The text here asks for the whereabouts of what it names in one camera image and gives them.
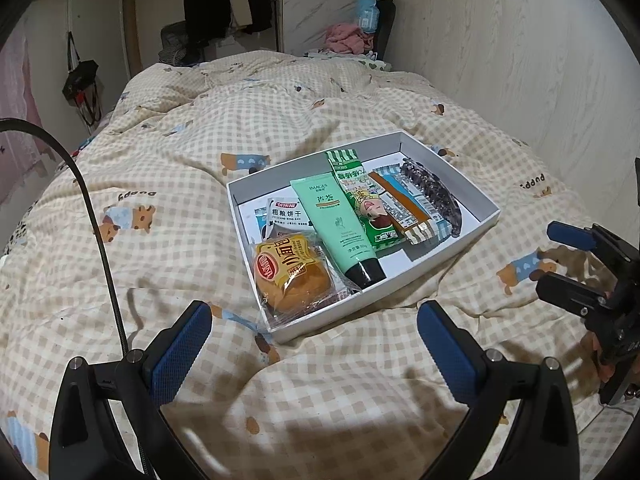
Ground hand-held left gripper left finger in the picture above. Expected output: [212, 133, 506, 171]
[47, 300, 213, 480]

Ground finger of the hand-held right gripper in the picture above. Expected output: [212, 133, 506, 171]
[546, 221, 628, 261]
[535, 272, 618, 318]

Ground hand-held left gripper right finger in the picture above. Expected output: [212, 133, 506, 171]
[416, 300, 583, 480]

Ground white cardboard box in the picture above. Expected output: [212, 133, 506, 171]
[226, 130, 502, 345]

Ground long blue snack packet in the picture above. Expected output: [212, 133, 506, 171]
[372, 162, 453, 241]

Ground packaged round bun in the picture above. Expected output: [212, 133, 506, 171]
[250, 232, 362, 322]

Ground dark hair claw clip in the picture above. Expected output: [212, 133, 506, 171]
[400, 157, 463, 236]

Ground orange striped snack packet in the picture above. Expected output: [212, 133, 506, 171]
[369, 170, 441, 246]

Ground small blue snack packet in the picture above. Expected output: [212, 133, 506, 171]
[252, 205, 271, 241]

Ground green cartoon candy packet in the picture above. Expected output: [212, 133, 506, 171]
[325, 149, 405, 253]

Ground white biscuit packet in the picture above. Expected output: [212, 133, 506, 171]
[264, 195, 313, 241]

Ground green hand cream tube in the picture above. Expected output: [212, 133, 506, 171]
[290, 175, 387, 290]

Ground person's right hand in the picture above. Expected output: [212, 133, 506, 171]
[591, 332, 617, 383]

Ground white heart print cloth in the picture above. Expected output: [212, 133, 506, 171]
[305, 50, 393, 73]

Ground black chair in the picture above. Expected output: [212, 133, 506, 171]
[372, 0, 397, 63]

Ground pink curtain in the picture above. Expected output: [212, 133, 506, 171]
[0, 25, 43, 206]

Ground black hanging bag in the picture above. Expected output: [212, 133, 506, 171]
[61, 31, 103, 128]

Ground pink clothing pile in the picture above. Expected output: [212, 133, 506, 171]
[325, 22, 376, 56]

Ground light blue bag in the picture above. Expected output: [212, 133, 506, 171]
[356, 0, 381, 33]

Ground grey laundry basket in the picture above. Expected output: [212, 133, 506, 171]
[159, 22, 201, 66]

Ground white wardrobe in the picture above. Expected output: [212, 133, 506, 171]
[25, 0, 143, 126]

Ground black hanging clothes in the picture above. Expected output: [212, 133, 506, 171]
[244, 0, 273, 36]
[182, 0, 233, 53]

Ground beige hanging garment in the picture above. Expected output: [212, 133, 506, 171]
[229, 0, 253, 31]

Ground black clothes rack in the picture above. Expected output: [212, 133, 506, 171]
[180, 0, 283, 53]

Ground black cable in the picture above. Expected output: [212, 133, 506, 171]
[0, 117, 153, 480]

